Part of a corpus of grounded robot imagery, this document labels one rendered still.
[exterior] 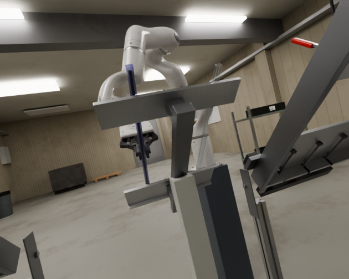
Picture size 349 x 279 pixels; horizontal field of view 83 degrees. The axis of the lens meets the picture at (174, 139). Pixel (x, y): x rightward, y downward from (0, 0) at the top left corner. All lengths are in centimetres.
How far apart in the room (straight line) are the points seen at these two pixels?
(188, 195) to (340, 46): 45
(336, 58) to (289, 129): 19
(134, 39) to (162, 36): 16
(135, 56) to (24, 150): 824
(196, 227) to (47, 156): 834
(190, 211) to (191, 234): 6
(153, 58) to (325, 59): 78
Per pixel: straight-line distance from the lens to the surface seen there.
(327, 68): 51
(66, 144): 870
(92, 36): 318
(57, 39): 315
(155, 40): 100
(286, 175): 83
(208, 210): 118
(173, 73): 109
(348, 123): 86
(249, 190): 74
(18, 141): 899
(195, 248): 61
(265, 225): 81
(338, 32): 50
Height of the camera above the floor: 92
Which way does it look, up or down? 1 degrees down
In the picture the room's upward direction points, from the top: 13 degrees counter-clockwise
